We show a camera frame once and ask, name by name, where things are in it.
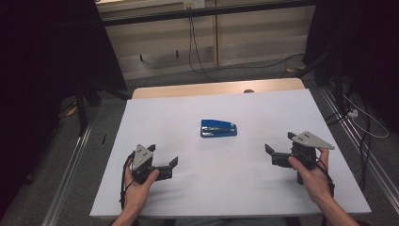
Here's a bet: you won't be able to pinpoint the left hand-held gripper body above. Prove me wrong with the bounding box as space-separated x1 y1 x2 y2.
131 143 174 186

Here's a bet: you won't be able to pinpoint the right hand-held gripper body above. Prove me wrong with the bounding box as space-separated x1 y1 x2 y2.
271 130 336 186

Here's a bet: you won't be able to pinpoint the blue stapler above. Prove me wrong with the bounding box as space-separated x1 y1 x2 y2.
199 119 238 138

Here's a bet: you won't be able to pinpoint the person's left hand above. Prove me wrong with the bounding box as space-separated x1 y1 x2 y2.
123 159 161 218

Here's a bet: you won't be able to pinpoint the person's right hand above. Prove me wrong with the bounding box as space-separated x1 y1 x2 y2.
287 148 335 205

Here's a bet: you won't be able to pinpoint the white table cover sheet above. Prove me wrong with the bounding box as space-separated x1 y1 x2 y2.
89 89 372 218

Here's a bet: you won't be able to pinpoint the black metal stand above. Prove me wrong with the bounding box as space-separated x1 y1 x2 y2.
74 82 102 137
295 50 346 111

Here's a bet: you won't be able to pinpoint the wooden table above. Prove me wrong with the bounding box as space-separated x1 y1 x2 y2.
131 77 306 100

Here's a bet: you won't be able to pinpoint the person's grey trousers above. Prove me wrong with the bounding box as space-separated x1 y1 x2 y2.
173 217 288 226

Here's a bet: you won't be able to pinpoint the black curtain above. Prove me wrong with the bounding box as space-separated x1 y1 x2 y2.
302 0 399 133

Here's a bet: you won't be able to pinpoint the black metal beam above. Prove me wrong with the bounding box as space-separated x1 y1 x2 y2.
102 0 316 27

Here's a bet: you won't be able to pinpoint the right hand-held gripper cable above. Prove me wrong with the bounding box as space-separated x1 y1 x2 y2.
300 153 336 200

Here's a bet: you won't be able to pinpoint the hand-held gripper cable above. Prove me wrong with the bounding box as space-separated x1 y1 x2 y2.
300 153 336 200
119 152 136 212

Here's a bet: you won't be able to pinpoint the left hand-held gripper cable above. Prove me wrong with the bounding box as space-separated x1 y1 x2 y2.
119 152 136 212

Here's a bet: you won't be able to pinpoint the aluminium floor rail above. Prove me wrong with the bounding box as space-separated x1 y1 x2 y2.
41 121 94 226
319 86 399 205

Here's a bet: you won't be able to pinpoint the black floor cable bundle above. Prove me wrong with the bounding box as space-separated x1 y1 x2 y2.
325 90 375 191

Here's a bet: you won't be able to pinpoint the white cable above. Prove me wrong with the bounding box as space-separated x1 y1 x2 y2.
343 93 391 139

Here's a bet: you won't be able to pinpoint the long black floor cable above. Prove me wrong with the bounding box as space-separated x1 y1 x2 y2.
189 17 306 79

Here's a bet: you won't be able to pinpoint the black hanging cable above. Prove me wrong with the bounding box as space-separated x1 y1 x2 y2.
187 17 217 83

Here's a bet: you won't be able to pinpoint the white wall socket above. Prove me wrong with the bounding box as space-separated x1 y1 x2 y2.
183 0 206 10

